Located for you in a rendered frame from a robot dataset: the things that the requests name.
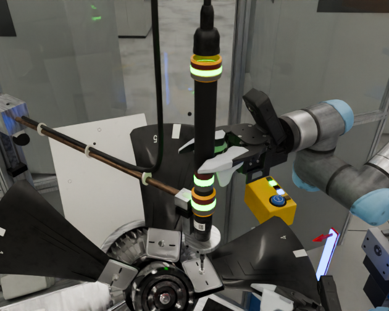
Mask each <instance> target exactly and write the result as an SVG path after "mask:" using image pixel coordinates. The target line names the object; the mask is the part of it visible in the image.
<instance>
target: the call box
mask: <svg viewBox="0 0 389 311"><path fill-rule="evenodd" d="M270 177H271V176H270ZM271 178H272V177H271ZM272 179H273V178H272ZM273 181H275V180H274V179H273ZM275 182H276V181H275ZM276 185H278V186H279V187H280V189H282V187H281V186H280V185H279V184H278V183H277V182H276ZM278 190H279V189H278ZM282 190H283V189H282ZM283 192H284V194H279V193H278V192H277V190H275V189H274V188H273V186H272V185H271V184H270V183H269V181H267V180H266V177H264V178H261V179H259V180H256V181H254V182H252V183H249V184H246V189H245V199H244V201H245V203H246V204H247V206H248V207H249V208H250V210H251V211H252V213H253V214H254V215H255V217H256V218H257V219H258V221H259V222H260V224H262V223H264V222H265V221H267V220H268V219H270V218H272V217H273V216H277V217H280V218H281V219H282V220H283V221H284V222H285V223H286V224H287V225H291V224H292V223H293V219H294V216H295V210H296V203H295V202H294V201H293V200H292V198H291V200H288V201H286V200H285V202H284V204H283V205H275V204H273V203H272V196H274V195H281V196H282V197H283V198H284V196H287V195H288V194H287V193H286V192H285V191H284V190H283Z"/></svg>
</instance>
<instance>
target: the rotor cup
mask: <svg viewBox="0 0 389 311"><path fill-rule="evenodd" d="M163 262H165V263H167V264H169V266H165V265H164V264H163ZM130 265H133V266H136V267H138V268H140V269H139V270H138V273H137V274H136V276H135V277H134V279H133V280H132V281H131V283H130V284H129V285H128V287H127V288H126V289H124V290H122V293H123V298H124V300H125V303H126V305H127V306H128V308H129V309H130V310H131V311H192V310H193V307H194V304H195V289H194V286H193V283H192V281H191V279H190V277H189V276H188V275H187V274H186V273H185V272H184V271H183V270H182V267H181V265H182V263H181V262H180V263H178V262H170V261H166V260H161V259H154V258H150V257H147V256H146V253H144V254H141V255H139V256H138V257H137V258H136V259H134V260H133V261H132V262H131V264H130ZM134 282H135V283H136V288H134V287H133V284H134ZM163 293H168V294H169V295H170V302H169V303H168V304H162V303H161V302H160V296H161V295H162V294H163Z"/></svg>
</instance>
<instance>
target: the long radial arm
mask: <svg viewBox="0 0 389 311"><path fill-rule="evenodd" d="M110 292H111V288H109V286H108V285H106V284H102V283H100V282H98V281H97V282H95V283H92V282H87V281H79V280H70V279H63V280H59V281H56V283H55V285H54V286H51V287H50V288H49V289H45V290H42V291H38V292H34V293H31V294H27V295H25V296H21V297H17V298H15V299H11V300H5V298H4V297H0V311H106V310H107V309H109V308H111V307H112V306H113V305H114V303H115V300H113V301H112V300H111V299H112V297H113V296H112V294H109V293H110Z"/></svg>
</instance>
